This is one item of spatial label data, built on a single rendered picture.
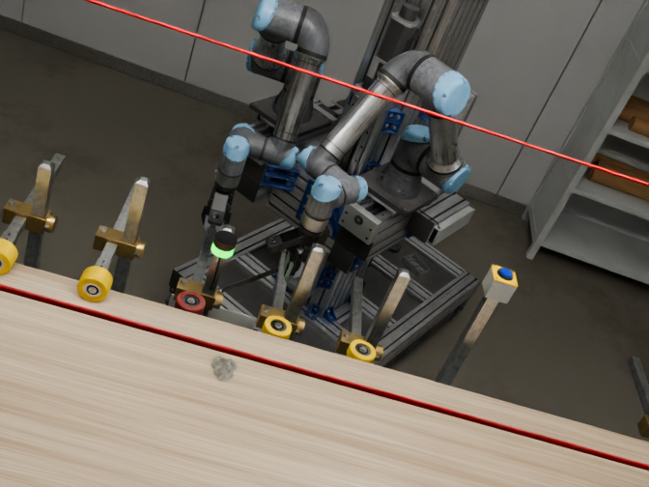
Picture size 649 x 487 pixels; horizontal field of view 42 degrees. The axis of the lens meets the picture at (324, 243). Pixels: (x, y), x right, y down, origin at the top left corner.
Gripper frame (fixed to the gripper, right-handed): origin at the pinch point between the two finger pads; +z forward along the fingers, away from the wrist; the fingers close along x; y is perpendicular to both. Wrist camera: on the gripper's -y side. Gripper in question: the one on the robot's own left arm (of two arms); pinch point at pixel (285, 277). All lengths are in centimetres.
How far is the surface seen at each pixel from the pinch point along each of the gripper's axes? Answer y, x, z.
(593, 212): 263, 160, 73
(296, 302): 0.9, -10.7, -0.1
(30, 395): -71, -42, 3
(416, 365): 105, 51, 93
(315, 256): 0.8, -10.7, -17.6
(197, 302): -27.4, -9.5, 2.8
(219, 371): -26.0, -35.1, 2.1
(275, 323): -6.0, -16.2, 2.9
